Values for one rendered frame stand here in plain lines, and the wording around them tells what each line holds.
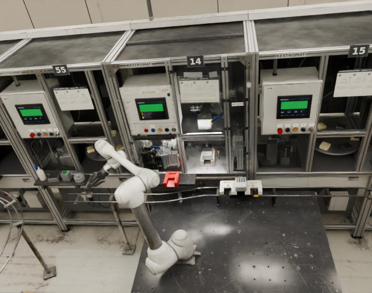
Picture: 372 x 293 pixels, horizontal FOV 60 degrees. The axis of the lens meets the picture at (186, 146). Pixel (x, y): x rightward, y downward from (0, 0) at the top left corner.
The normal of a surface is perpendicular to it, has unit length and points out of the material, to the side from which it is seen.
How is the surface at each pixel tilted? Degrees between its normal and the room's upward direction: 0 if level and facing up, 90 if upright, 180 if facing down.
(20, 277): 0
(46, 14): 90
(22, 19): 90
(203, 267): 0
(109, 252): 0
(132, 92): 90
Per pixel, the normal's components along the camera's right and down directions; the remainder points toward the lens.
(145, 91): -0.11, 0.61
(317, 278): -0.11, -0.79
